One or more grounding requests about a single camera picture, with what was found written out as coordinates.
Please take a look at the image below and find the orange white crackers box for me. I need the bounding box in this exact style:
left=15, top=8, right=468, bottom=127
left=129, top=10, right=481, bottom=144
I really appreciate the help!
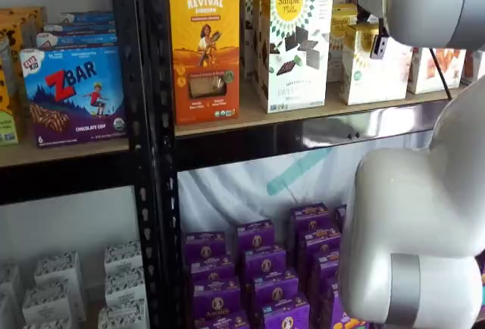
left=463, top=49, right=485, bottom=83
left=406, top=45, right=468, bottom=95

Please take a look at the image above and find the tall white Simple Mills cookie box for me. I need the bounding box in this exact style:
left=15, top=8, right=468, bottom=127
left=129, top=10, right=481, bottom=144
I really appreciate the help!
left=251, top=0, right=319, bottom=93
left=259, top=0, right=335, bottom=114
left=237, top=0, right=299, bottom=80

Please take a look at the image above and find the wooden shelf board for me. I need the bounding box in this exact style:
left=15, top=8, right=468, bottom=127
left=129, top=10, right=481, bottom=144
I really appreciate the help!
left=0, top=136, right=130, bottom=168
left=174, top=78, right=470, bottom=137

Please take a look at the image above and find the purple Annie's box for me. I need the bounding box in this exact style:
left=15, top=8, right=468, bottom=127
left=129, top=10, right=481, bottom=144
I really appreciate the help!
left=289, top=202, right=331, bottom=236
left=188, top=255, right=236, bottom=289
left=236, top=219, right=277, bottom=257
left=251, top=269, right=299, bottom=310
left=333, top=203, right=348, bottom=232
left=261, top=293, right=311, bottom=329
left=296, top=226, right=343, bottom=266
left=311, top=248, right=342, bottom=296
left=183, top=230, right=227, bottom=266
left=192, top=277, right=243, bottom=321
left=321, top=278, right=344, bottom=329
left=241, top=246, right=288, bottom=284
left=330, top=308, right=369, bottom=329
left=194, top=311, right=252, bottom=329

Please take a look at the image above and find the orange Revival cracker box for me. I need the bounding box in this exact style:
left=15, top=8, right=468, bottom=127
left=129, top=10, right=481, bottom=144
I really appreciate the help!
left=168, top=0, right=241, bottom=126

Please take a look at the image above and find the blue purple Zbar box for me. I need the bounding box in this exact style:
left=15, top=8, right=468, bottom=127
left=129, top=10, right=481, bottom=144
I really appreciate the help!
left=59, top=11, right=115, bottom=25
left=19, top=45, right=128, bottom=149
left=43, top=21, right=117, bottom=36
left=36, top=32, right=118, bottom=51

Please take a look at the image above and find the white black-patterned small box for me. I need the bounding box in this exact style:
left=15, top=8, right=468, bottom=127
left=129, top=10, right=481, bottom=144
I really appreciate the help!
left=103, top=240, right=144, bottom=276
left=33, top=251, right=87, bottom=322
left=21, top=286, right=74, bottom=325
left=22, top=318, right=74, bottom=329
left=0, top=265, right=23, bottom=300
left=97, top=302, right=149, bottom=329
left=104, top=268, right=148, bottom=308

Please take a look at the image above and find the yellow brown-spotted snack box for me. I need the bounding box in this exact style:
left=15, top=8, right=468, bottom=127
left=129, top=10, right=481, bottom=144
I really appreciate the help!
left=0, top=5, right=47, bottom=49
left=0, top=20, right=26, bottom=80

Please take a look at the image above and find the yellow green snack box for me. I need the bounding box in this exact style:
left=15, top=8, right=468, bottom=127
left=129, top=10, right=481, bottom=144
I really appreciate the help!
left=0, top=66, right=20, bottom=146

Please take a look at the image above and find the white plastic backdrop sheet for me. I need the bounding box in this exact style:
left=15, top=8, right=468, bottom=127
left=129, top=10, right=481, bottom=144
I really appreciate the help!
left=177, top=0, right=435, bottom=237

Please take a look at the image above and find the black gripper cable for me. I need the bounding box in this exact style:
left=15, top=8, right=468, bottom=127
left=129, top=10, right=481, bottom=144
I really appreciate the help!
left=428, top=47, right=453, bottom=102

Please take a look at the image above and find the black metal shelf frame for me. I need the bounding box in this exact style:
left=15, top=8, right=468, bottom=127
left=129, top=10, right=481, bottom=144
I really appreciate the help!
left=134, top=0, right=470, bottom=329
left=0, top=0, right=153, bottom=329

